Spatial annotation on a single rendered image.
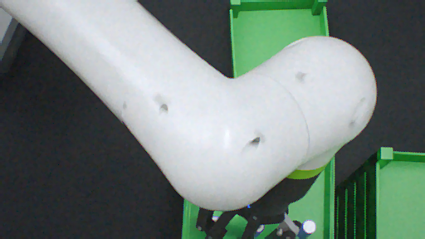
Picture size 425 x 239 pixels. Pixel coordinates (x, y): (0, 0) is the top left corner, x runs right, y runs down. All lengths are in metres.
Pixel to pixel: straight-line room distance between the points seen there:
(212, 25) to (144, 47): 1.03
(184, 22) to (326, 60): 1.03
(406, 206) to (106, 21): 0.76
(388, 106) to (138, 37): 1.08
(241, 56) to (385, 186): 0.51
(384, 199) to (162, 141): 0.73
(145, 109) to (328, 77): 0.17
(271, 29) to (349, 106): 1.02
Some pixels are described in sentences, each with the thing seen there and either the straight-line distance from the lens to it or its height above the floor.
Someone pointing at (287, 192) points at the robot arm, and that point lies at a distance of 0.87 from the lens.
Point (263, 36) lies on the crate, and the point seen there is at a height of 0.00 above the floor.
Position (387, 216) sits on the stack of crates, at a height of 0.32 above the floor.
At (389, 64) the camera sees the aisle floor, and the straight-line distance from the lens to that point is 1.80.
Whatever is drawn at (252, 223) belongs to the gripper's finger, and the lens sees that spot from 0.97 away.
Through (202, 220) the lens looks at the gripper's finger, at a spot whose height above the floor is 0.63.
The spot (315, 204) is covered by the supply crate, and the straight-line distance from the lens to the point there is 1.20.
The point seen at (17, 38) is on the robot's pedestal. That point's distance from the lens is 1.77.
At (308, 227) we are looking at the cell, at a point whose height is 0.55.
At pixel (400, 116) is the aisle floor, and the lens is 1.77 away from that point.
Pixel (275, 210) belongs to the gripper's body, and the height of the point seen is 0.75.
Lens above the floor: 1.65
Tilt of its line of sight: 75 degrees down
